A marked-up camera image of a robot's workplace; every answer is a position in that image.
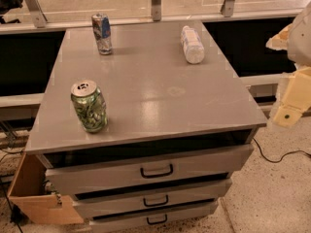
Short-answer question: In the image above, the wooden side box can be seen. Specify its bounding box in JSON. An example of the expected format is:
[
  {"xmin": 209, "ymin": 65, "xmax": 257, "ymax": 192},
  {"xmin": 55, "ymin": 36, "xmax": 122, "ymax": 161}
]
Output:
[{"xmin": 8, "ymin": 153, "xmax": 84, "ymax": 225}]

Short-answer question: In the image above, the green soda can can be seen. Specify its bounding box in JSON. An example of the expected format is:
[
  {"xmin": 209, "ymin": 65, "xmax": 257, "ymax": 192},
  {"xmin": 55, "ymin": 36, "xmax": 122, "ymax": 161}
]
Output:
[{"xmin": 71, "ymin": 80, "xmax": 108, "ymax": 133}]

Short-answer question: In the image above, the black floor cable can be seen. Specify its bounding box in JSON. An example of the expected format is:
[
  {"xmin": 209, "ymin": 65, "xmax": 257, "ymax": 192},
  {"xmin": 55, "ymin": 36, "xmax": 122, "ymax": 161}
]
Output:
[{"xmin": 252, "ymin": 137, "xmax": 311, "ymax": 164}]

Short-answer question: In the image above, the grey drawer cabinet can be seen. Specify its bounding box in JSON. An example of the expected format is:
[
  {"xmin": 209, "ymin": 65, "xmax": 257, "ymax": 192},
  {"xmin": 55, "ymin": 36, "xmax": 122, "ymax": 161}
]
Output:
[{"xmin": 24, "ymin": 20, "xmax": 268, "ymax": 233}]

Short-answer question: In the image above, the blue labelled plastic bottle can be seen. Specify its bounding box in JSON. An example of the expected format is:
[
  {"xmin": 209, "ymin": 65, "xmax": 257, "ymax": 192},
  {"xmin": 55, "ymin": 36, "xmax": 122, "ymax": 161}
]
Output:
[{"xmin": 181, "ymin": 25, "xmax": 205, "ymax": 64}]

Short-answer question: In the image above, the bottom grey drawer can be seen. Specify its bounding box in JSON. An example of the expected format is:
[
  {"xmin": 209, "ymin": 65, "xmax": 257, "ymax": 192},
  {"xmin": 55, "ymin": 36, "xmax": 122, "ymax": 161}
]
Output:
[{"xmin": 89, "ymin": 201, "xmax": 218, "ymax": 233}]

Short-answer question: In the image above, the metal window railing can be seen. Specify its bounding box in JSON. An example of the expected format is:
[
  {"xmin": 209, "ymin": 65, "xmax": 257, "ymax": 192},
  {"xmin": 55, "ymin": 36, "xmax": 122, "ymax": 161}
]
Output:
[{"xmin": 0, "ymin": 0, "xmax": 311, "ymax": 34}]

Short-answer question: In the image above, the middle grey drawer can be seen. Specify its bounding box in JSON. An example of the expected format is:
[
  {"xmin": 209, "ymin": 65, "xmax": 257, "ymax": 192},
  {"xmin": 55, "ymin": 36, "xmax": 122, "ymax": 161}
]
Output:
[{"xmin": 73, "ymin": 179, "xmax": 232, "ymax": 218}]

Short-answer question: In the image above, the top grey drawer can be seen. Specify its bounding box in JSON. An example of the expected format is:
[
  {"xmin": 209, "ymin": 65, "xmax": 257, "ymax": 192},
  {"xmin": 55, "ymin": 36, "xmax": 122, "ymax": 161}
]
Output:
[{"xmin": 46, "ymin": 144, "xmax": 254, "ymax": 195}]

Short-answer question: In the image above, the blue silver energy drink can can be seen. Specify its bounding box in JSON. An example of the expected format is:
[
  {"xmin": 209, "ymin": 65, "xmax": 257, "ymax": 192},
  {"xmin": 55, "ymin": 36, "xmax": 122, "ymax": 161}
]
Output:
[{"xmin": 91, "ymin": 13, "xmax": 113, "ymax": 55}]

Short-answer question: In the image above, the grey drawer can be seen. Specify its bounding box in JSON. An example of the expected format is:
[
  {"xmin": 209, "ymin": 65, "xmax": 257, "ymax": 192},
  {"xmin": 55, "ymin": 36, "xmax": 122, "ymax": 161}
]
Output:
[
  {"xmin": 73, "ymin": 179, "xmax": 232, "ymax": 218},
  {"xmin": 89, "ymin": 201, "xmax": 218, "ymax": 233},
  {"xmin": 46, "ymin": 144, "xmax": 254, "ymax": 195}
]

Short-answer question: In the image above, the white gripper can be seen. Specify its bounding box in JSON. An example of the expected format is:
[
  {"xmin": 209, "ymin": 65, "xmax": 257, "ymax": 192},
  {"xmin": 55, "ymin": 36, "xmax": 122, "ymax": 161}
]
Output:
[{"xmin": 265, "ymin": 2, "xmax": 311, "ymax": 127}]

